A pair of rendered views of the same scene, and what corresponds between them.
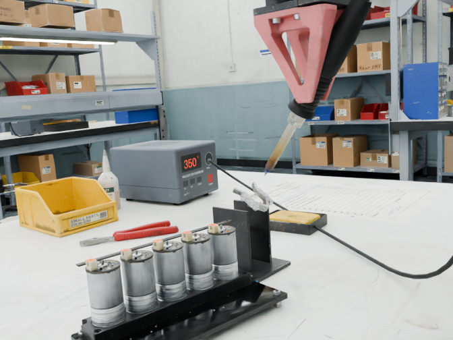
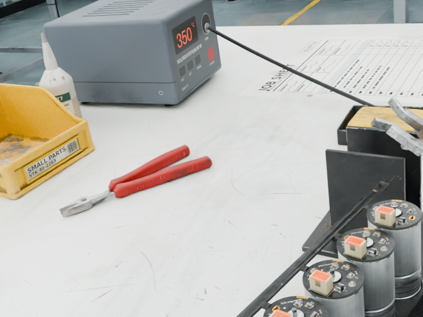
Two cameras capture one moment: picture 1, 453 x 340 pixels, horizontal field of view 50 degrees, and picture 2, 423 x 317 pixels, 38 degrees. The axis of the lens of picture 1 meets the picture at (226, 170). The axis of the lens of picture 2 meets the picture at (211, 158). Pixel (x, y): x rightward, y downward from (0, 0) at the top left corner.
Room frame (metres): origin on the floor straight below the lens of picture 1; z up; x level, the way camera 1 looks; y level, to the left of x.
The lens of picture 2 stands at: (0.17, 0.11, 0.97)
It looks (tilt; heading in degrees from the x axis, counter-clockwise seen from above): 26 degrees down; 354
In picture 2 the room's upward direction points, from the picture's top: 9 degrees counter-clockwise
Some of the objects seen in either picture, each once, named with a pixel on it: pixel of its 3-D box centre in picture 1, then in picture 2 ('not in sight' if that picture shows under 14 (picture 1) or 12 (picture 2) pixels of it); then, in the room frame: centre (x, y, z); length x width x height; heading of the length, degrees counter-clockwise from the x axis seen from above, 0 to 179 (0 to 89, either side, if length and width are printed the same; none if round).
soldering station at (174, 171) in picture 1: (165, 171); (137, 50); (0.85, 0.11, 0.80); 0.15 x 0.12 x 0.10; 55
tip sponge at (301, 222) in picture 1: (292, 220); (389, 125); (0.61, -0.08, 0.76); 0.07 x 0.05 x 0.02; 55
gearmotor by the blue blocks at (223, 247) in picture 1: (223, 256); (394, 255); (0.41, 0.01, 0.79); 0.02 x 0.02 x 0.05
